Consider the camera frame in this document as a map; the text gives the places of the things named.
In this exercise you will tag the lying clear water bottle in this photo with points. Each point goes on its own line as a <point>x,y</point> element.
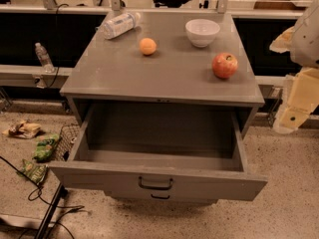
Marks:
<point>120,25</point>

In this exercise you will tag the red apple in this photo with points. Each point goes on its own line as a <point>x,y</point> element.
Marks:
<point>224,65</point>

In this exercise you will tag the green chip bag lower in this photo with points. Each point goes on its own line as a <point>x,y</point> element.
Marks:
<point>35,172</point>

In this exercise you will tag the black lower drawer handle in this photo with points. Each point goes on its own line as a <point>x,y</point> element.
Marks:
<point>167,197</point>

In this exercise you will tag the grey top drawer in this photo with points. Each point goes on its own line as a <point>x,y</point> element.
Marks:
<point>199,147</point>

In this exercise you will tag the black stand leg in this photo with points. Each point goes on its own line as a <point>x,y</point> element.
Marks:
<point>53,205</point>

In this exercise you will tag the green chip bag upper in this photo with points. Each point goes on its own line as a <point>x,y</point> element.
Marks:
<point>45,147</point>

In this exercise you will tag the black drawer handle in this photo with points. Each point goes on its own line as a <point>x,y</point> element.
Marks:
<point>167,197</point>
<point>155,185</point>

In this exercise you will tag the standing clear water bottle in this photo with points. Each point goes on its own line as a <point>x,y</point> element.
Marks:
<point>44,58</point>

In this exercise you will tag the green chip bag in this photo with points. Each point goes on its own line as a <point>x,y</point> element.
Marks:
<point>35,172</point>
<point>45,147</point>

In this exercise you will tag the crumpled brown snack wrapper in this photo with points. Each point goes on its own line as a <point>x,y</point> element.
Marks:
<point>23,129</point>

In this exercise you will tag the black wire mesh basket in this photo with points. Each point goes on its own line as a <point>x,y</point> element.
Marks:
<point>68,136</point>

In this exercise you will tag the white ceramic bowl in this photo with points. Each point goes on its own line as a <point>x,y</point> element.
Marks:
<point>201,32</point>

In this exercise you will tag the orange fruit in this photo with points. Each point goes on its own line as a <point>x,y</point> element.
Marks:
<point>147,46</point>

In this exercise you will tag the grey metal rail frame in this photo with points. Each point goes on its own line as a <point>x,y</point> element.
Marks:
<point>20,17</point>

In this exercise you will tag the black top drawer handle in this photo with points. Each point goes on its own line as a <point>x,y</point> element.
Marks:
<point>155,185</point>

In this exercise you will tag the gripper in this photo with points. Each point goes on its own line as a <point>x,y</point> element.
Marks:
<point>306,40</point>

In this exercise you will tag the grey metal drawer cabinet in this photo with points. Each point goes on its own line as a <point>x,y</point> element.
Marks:
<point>176,73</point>

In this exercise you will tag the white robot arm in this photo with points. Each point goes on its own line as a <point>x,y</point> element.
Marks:
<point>304,49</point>

